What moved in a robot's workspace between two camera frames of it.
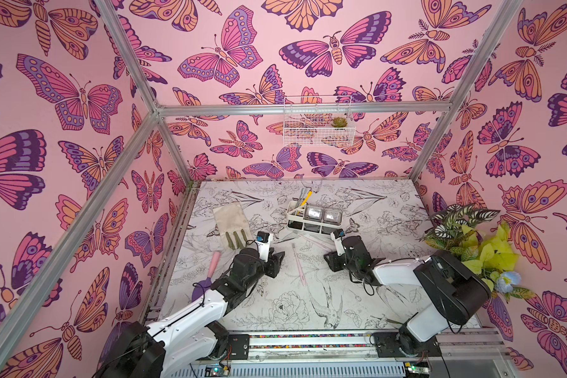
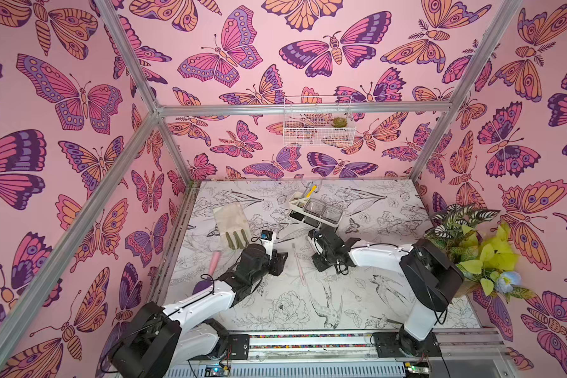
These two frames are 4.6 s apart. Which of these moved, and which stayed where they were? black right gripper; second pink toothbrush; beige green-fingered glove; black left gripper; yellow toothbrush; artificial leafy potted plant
Moved: black right gripper; yellow toothbrush
Stayed: beige green-fingered glove; artificial leafy potted plant; second pink toothbrush; black left gripper
